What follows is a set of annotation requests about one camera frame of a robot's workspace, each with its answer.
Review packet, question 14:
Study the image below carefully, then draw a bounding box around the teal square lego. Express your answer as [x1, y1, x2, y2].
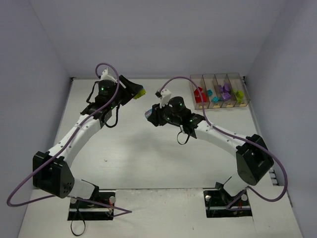
[211, 96, 219, 104]

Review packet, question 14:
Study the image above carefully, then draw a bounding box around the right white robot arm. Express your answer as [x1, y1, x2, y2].
[145, 96, 274, 197]

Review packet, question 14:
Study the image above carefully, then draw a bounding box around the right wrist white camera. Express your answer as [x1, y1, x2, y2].
[155, 88, 171, 108]

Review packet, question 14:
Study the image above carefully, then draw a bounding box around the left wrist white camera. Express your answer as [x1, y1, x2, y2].
[100, 67, 117, 83]

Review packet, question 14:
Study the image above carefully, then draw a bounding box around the teal green monster lego stack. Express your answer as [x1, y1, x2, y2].
[133, 87, 146, 100]

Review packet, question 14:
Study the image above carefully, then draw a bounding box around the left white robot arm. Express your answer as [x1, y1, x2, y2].
[32, 75, 146, 199]

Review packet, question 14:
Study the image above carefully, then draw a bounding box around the purple oval paw lego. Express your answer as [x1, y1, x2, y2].
[222, 83, 230, 93]

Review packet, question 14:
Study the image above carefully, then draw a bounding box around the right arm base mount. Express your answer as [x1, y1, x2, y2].
[203, 189, 253, 218]

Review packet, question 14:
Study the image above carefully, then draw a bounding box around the purple lego brick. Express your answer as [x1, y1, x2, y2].
[221, 92, 231, 101]

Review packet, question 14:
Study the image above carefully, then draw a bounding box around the wrist white camera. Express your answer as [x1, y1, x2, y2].
[100, 67, 117, 83]
[155, 88, 171, 108]

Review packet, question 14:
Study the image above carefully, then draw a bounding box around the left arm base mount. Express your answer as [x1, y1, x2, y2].
[67, 190, 116, 221]

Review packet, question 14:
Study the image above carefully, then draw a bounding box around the multicolour lego block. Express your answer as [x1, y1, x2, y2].
[194, 87, 207, 103]

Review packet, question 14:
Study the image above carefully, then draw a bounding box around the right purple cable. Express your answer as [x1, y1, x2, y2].
[158, 76, 288, 211]

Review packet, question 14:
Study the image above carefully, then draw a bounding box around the clear bin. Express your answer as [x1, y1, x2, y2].
[203, 74, 222, 109]
[189, 74, 210, 110]
[227, 72, 250, 107]
[215, 73, 236, 108]

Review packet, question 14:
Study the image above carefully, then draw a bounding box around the small lime green lego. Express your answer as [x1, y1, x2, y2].
[235, 90, 244, 103]

